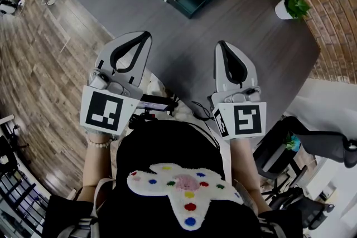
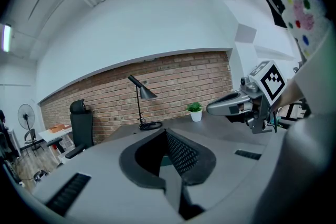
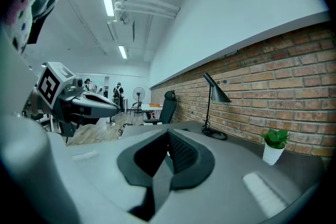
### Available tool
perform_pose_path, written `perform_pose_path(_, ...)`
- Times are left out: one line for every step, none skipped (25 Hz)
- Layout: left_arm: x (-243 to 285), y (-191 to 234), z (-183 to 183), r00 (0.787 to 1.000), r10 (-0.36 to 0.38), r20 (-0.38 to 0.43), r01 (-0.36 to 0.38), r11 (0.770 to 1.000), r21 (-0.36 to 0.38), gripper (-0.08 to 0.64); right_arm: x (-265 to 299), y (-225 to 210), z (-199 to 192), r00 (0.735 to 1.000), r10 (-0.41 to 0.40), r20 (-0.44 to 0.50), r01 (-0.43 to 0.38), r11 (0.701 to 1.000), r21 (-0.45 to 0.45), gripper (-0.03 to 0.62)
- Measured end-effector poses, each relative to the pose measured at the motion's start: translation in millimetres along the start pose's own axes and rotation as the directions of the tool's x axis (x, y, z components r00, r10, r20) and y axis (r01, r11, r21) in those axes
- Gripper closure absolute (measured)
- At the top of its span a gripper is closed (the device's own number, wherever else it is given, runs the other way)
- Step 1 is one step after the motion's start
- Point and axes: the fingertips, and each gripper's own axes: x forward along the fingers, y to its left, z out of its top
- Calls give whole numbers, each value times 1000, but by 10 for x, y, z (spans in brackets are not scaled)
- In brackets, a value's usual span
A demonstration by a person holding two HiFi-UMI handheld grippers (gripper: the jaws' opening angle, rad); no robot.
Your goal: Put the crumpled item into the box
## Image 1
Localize person's right forearm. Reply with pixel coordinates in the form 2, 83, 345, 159
229, 138, 273, 215

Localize black metal rack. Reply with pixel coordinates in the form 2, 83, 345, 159
0, 169, 51, 235

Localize beige bead bracelet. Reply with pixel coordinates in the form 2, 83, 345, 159
85, 135, 114, 149

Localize teal potted plant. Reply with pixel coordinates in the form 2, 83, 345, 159
283, 133, 302, 152

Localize person's legs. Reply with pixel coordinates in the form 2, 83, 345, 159
146, 76, 213, 122

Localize black chest-mounted device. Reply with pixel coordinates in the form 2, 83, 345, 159
129, 94, 180, 129

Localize white device with cable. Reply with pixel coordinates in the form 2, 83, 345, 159
0, 0, 26, 17

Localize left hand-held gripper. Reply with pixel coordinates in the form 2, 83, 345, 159
79, 31, 153, 136

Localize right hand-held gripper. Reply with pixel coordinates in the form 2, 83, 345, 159
208, 40, 268, 141

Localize black mesh office chair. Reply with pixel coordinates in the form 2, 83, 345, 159
281, 115, 357, 168

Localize person's black shirt torso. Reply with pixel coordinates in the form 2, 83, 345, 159
41, 119, 305, 238

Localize grey wrist strap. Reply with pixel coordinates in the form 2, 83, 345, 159
83, 126, 120, 138

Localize green plant in white pot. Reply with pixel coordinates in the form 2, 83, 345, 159
274, 0, 312, 21

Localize person's left forearm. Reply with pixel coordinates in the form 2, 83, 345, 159
81, 135, 118, 196

